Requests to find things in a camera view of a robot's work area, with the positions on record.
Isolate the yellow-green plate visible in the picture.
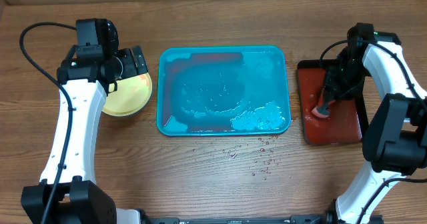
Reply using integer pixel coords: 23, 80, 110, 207
102, 73, 153, 117

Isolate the red black sponge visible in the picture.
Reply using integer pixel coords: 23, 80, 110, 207
312, 88, 335, 119

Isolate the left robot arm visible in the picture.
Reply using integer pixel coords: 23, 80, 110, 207
21, 19, 153, 223

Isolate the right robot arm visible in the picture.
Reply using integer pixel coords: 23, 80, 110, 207
312, 23, 426, 223

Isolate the black red-lined tray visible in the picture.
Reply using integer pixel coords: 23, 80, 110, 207
297, 60, 369, 145

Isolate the teal plastic tray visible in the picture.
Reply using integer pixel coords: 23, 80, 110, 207
157, 45, 292, 137

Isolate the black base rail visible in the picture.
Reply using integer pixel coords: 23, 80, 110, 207
142, 214, 331, 224

